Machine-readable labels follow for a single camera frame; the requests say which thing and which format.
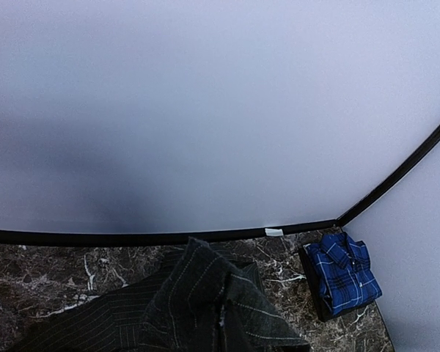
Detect right black frame post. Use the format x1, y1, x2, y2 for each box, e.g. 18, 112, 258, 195
335, 124, 440, 227

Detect white tape piece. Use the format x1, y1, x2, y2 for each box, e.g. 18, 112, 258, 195
264, 228, 284, 237

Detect blue plaid folded shirt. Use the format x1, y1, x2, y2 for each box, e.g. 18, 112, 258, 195
304, 232, 382, 317

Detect black pinstriped long sleeve shirt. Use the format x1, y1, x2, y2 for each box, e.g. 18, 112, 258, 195
13, 239, 311, 351

